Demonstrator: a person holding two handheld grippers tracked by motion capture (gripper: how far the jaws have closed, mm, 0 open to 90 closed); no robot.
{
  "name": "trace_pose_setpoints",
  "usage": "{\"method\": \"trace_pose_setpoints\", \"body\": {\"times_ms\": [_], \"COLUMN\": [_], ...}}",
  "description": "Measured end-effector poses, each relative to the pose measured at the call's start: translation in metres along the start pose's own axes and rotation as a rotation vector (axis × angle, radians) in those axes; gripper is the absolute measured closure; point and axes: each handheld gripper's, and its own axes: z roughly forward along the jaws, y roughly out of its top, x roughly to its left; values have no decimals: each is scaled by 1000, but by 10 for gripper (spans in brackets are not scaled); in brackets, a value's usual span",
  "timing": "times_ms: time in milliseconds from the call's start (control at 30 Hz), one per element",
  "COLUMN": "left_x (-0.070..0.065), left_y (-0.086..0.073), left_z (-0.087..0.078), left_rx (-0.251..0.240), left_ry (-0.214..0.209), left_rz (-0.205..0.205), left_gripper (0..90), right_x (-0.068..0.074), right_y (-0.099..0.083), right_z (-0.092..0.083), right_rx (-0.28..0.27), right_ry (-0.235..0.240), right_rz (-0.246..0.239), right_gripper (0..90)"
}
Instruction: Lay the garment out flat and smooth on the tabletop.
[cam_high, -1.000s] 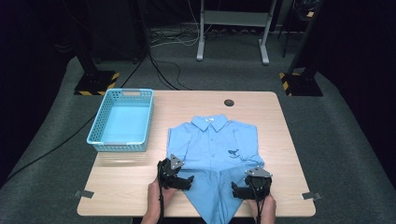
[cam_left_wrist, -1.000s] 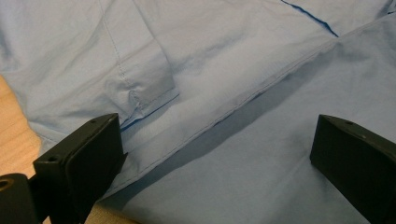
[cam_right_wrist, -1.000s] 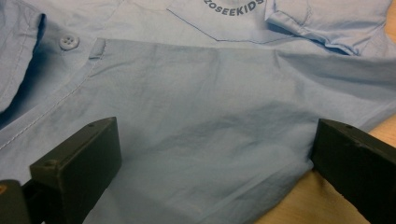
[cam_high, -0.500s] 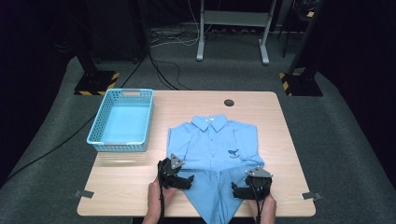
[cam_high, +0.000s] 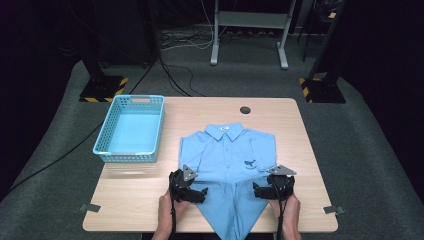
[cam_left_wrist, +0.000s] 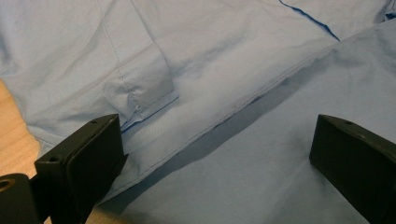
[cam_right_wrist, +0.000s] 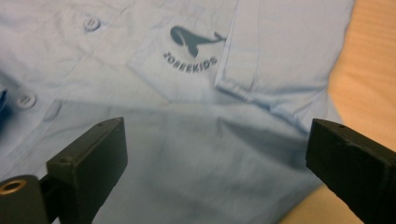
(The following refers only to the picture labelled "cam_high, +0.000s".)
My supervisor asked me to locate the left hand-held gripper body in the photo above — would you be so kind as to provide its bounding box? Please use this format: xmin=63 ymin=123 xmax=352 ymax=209
xmin=168 ymin=164 xmax=202 ymax=204

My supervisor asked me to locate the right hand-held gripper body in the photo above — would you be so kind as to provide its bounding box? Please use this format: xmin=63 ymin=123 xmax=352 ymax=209
xmin=265 ymin=164 xmax=298 ymax=202

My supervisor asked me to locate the blue short-sleeved shirt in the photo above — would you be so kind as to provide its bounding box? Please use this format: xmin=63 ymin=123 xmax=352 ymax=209
xmin=178 ymin=121 xmax=278 ymax=240

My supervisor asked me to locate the person's right hand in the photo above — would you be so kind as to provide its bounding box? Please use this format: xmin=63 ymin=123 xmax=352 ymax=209
xmin=267 ymin=192 xmax=302 ymax=236

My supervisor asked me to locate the person's left hand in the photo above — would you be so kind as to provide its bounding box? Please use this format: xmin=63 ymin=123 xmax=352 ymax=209
xmin=158 ymin=189 xmax=190 ymax=235

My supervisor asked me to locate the grey tape piece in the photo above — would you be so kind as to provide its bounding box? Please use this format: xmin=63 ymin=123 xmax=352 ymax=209
xmin=79 ymin=203 xmax=102 ymax=213
xmin=322 ymin=205 xmax=346 ymax=216

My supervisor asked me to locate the blue plastic basket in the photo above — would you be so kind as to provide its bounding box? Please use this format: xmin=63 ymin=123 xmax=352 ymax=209
xmin=92 ymin=94 xmax=166 ymax=164

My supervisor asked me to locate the black stand with striped base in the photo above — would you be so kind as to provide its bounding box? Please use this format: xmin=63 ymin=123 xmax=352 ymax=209
xmin=298 ymin=0 xmax=348 ymax=105
xmin=78 ymin=49 xmax=129 ymax=104

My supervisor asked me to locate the black cabinet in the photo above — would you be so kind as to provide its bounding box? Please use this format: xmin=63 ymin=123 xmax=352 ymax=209
xmin=92 ymin=0 xmax=158 ymax=67

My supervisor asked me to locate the right hand-held gripper black cable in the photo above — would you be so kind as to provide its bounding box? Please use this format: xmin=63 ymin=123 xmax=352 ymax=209
xmin=273 ymin=181 xmax=288 ymax=240

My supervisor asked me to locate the hand-held gripper black cable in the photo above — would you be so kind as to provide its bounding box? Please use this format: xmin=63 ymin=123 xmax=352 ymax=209
xmin=273 ymin=181 xmax=288 ymax=240
xmin=168 ymin=186 xmax=178 ymax=240

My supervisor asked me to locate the left hand-held gripper black cable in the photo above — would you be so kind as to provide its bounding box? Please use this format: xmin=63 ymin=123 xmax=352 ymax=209
xmin=168 ymin=186 xmax=178 ymax=240

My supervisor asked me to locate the long black floor cable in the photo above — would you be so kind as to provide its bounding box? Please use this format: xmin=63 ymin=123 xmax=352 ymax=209
xmin=9 ymin=121 xmax=105 ymax=193

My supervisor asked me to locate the bundle of white floor cables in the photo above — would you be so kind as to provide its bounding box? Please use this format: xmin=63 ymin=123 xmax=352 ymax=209
xmin=160 ymin=0 xmax=231 ymax=52

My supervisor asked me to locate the white metal stand frame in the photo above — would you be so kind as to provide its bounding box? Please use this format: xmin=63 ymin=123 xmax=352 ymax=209
xmin=209 ymin=0 xmax=298 ymax=71

